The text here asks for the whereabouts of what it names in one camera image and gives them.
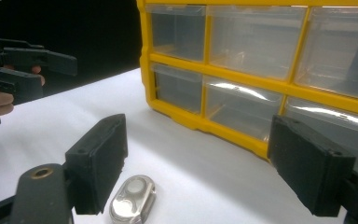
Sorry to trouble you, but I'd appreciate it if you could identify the small clear object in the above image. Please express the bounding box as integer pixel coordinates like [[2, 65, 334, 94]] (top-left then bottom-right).
[[109, 175, 157, 224]]

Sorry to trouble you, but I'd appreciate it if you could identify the group of clear drawers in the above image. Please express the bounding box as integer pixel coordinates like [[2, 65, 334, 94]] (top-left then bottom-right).
[[145, 3, 358, 171]]

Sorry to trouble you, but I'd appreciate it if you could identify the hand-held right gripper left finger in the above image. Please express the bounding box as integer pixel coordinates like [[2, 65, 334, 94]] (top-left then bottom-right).
[[64, 113, 129, 216]]

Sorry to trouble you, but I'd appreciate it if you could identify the clear plastic drawer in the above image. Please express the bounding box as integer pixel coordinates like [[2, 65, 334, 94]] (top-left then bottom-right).
[[203, 75, 283, 143]]

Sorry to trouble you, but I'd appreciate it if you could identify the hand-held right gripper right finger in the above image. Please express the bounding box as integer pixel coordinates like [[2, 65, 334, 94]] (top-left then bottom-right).
[[267, 114, 357, 217]]

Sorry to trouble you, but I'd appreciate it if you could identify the yellow drawer cabinet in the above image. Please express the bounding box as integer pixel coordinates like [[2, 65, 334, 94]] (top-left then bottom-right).
[[135, 0, 358, 162]]

